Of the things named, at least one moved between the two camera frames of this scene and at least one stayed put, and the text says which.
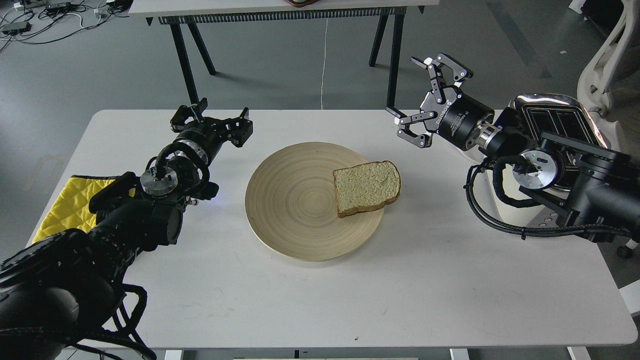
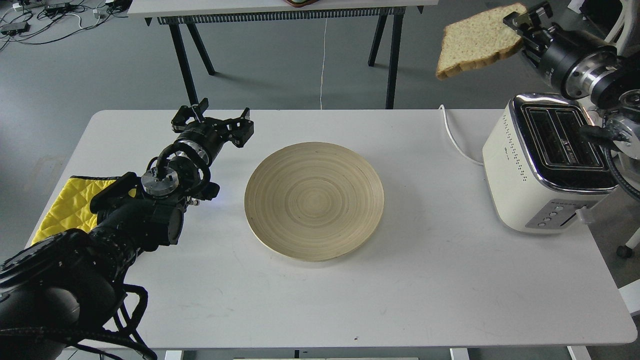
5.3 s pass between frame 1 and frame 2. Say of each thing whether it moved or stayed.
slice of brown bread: moved
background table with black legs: stayed
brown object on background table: stayed
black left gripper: stayed
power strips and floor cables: stayed
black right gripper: moved
